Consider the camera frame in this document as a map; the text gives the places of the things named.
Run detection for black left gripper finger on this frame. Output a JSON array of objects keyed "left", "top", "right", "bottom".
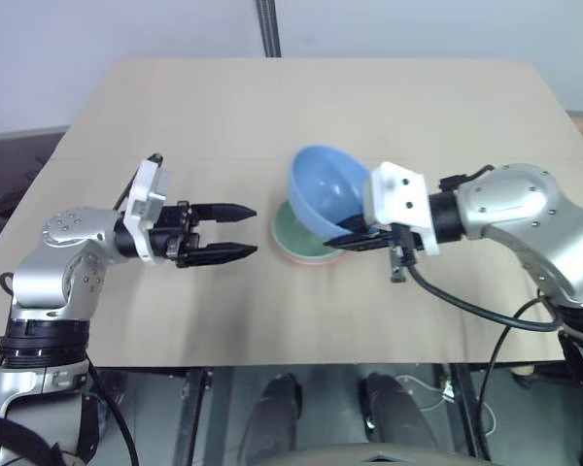
[
  {"left": 189, "top": 201, "right": 259, "bottom": 225},
  {"left": 176, "top": 241, "right": 259, "bottom": 269}
]

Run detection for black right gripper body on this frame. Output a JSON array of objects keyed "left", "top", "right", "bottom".
[{"left": 367, "top": 223, "right": 425, "bottom": 284}]

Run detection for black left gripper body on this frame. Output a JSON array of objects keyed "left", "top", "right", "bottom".
[{"left": 147, "top": 200, "right": 201, "bottom": 269}]

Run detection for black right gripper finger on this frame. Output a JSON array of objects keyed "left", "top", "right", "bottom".
[
  {"left": 322, "top": 230, "right": 388, "bottom": 252},
  {"left": 333, "top": 213, "right": 371, "bottom": 233}
]

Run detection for blue bowl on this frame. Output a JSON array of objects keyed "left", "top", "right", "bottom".
[{"left": 287, "top": 144, "right": 373, "bottom": 240}]

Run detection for pink bowl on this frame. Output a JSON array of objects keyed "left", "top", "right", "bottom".
[{"left": 282, "top": 250, "right": 344, "bottom": 267}]

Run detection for green bowl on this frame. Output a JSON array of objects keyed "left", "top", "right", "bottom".
[{"left": 271, "top": 200, "right": 345, "bottom": 263}]

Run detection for black table leg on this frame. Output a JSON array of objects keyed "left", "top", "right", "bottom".
[
  {"left": 445, "top": 362, "right": 493, "bottom": 466},
  {"left": 173, "top": 367, "right": 212, "bottom": 466}
]

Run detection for dark rounded shape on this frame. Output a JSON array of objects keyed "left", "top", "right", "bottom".
[
  {"left": 358, "top": 372, "right": 439, "bottom": 466},
  {"left": 236, "top": 372, "right": 304, "bottom": 466}
]

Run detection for grey robot torso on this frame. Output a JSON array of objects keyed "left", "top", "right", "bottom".
[{"left": 275, "top": 442, "right": 470, "bottom": 466}]

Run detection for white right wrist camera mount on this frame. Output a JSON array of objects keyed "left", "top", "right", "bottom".
[{"left": 362, "top": 161, "right": 441, "bottom": 257}]

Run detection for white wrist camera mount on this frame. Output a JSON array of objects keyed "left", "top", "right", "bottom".
[
  {"left": 362, "top": 161, "right": 441, "bottom": 257},
  {"left": 122, "top": 157, "right": 177, "bottom": 266}
]

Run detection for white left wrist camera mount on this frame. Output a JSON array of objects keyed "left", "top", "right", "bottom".
[{"left": 122, "top": 157, "right": 177, "bottom": 266}]

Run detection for thin black left wrist cable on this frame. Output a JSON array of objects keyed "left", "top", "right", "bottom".
[{"left": 110, "top": 152, "right": 165, "bottom": 213}]

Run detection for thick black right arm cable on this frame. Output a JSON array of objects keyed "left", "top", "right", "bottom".
[{"left": 400, "top": 245, "right": 565, "bottom": 466}]

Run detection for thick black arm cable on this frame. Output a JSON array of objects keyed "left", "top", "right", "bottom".
[
  {"left": 400, "top": 245, "right": 565, "bottom": 466},
  {"left": 85, "top": 358, "right": 143, "bottom": 466}
]

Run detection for thin white floor cable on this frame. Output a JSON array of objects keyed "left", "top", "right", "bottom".
[{"left": 401, "top": 374, "right": 497, "bottom": 439}]

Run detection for dark metal post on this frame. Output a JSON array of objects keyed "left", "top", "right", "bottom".
[{"left": 254, "top": 0, "right": 284, "bottom": 57}]

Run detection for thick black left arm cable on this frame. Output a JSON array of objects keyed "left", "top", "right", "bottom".
[{"left": 85, "top": 358, "right": 143, "bottom": 466}]

